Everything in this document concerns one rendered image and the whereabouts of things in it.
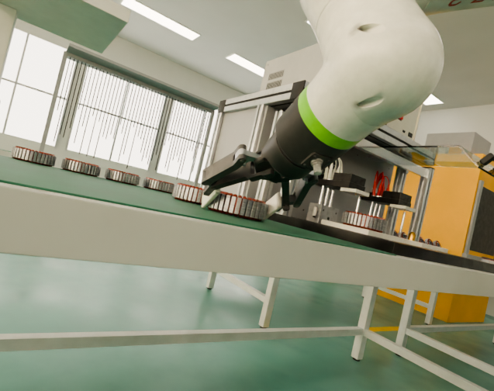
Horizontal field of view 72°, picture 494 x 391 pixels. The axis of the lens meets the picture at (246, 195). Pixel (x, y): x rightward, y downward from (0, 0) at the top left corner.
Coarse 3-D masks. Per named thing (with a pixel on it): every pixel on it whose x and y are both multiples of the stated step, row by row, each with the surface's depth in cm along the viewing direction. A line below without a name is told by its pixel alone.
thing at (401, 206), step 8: (384, 192) 110; (392, 192) 107; (400, 192) 105; (368, 200) 114; (376, 200) 111; (384, 200) 109; (392, 200) 107; (400, 200) 105; (408, 200) 108; (376, 208) 115; (400, 208) 104; (408, 208) 104
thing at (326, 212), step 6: (312, 204) 100; (318, 204) 98; (312, 210) 100; (318, 210) 98; (324, 210) 98; (330, 210) 99; (336, 210) 101; (306, 216) 101; (312, 216) 99; (318, 216) 97; (324, 216) 98; (330, 216) 100; (336, 216) 101; (318, 222) 97
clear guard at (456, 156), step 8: (392, 152) 116; (400, 152) 113; (408, 152) 111; (416, 152) 109; (424, 152) 106; (432, 152) 104; (440, 152) 102; (448, 152) 100; (456, 152) 99; (464, 152) 92; (408, 160) 122; (416, 160) 119; (424, 160) 116; (432, 160) 114; (440, 160) 111; (448, 160) 109; (456, 160) 107; (464, 160) 105; (472, 160) 90; (480, 168) 89; (488, 168) 95
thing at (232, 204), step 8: (224, 192) 58; (216, 200) 58; (224, 200) 57; (232, 200) 57; (240, 200) 57; (248, 200) 57; (256, 200) 59; (208, 208) 61; (216, 208) 58; (224, 208) 57; (232, 208) 57; (240, 208) 57; (248, 208) 57; (256, 208) 58; (264, 208) 60; (240, 216) 58; (248, 216) 57; (256, 216) 58; (264, 216) 61
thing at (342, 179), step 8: (336, 176) 96; (344, 176) 93; (352, 176) 92; (320, 184) 100; (328, 184) 97; (336, 184) 95; (344, 184) 92; (352, 184) 92; (360, 184) 94; (320, 192) 100; (328, 192) 101; (352, 192) 92; (360, 192) 91; (320, 200) 100
